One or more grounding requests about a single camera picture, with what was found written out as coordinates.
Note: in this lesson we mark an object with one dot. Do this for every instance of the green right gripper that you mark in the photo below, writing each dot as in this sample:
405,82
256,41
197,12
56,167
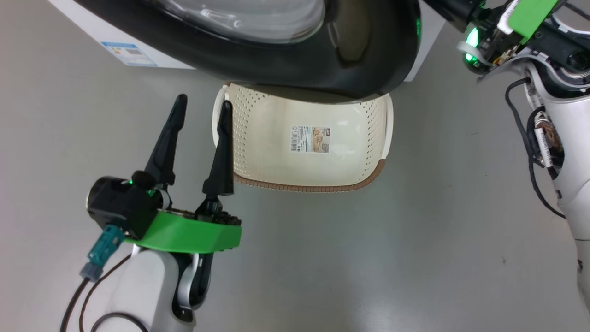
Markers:
530,16

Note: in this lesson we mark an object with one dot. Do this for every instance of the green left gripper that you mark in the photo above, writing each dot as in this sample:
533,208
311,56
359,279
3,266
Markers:
184,233

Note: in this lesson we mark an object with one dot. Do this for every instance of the white front-load washing machine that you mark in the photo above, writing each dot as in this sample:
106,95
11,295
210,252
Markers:
276,69

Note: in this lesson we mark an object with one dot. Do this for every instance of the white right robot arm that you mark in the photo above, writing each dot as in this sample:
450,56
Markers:
571,138

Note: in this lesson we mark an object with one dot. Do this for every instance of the cream plastic laundry basket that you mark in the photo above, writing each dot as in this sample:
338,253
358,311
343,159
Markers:
276,157

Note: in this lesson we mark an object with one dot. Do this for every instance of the paper label inside basket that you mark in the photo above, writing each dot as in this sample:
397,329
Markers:
309,139

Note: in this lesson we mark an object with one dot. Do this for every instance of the blue energy label sticker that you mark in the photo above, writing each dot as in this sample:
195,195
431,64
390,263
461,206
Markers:
129,54

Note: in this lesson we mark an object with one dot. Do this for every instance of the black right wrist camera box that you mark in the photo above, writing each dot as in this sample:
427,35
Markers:
449,11

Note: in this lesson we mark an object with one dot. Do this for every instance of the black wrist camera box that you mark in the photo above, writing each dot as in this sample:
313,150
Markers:
449,11
120,203

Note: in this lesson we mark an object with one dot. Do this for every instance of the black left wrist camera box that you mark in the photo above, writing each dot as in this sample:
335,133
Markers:
120,203

